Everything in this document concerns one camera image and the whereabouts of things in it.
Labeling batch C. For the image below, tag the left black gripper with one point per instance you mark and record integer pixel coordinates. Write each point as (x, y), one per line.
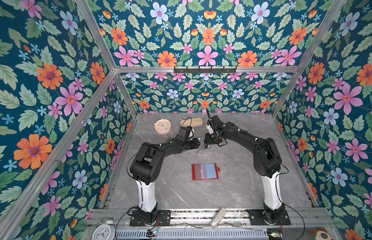
(195, 144)

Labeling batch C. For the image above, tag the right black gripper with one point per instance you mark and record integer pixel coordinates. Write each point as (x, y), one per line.
(208, 141)

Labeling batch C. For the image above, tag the red card holder wallet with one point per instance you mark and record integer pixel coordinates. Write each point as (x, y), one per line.
(202, 172)

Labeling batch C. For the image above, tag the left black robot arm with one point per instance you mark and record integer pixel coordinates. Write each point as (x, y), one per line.
(146, 166)

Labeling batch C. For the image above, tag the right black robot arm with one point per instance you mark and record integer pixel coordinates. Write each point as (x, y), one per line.
(266, 161)

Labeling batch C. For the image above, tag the pink round clock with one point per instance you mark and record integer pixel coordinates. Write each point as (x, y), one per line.
(163, 126)

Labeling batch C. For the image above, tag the white remote control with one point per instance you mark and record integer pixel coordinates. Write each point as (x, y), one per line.
(218, 217)

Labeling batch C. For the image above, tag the white alarm clock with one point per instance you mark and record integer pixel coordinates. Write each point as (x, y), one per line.
(104, 232)

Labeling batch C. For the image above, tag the plush toy animal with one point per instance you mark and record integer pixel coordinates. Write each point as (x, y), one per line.
(321, 234)

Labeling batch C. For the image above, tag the black hook rail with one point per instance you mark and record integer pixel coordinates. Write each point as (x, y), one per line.
(203, 70)

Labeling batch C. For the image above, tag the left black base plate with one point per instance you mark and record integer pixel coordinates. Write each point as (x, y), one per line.
(163, 218)

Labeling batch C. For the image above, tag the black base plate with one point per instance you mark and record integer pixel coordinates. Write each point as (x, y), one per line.
(163, 218)
(255, 217)

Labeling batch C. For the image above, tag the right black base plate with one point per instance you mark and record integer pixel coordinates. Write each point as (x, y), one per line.
(255, 217)

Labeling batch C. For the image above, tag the white perforated cable duct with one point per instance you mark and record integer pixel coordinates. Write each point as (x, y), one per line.
(191, 234)

